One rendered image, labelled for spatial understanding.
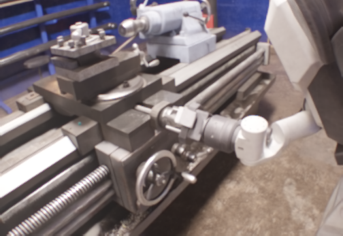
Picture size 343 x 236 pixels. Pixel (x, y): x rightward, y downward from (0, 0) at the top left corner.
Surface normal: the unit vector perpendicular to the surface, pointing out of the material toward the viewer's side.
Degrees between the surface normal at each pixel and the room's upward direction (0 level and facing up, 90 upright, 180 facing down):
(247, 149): 96
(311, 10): 92
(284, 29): 100
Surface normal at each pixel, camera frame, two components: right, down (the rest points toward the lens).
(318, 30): -0.02, 0.76
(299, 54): -0.88, 0.40
